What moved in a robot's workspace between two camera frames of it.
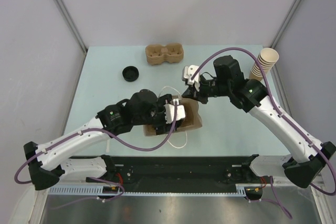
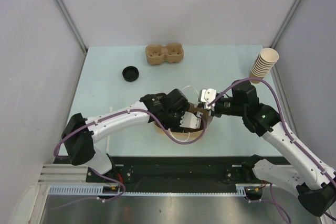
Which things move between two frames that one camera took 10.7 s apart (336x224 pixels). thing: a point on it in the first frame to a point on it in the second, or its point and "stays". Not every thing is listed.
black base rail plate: x=157 y=173 stays
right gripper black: x=198 y=95 to x=215 y=112
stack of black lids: x=130 y=73 stays
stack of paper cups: x=267 y=57 stays
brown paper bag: x=192 y=119 to x=207 y=118
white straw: x=107 y=146 stays
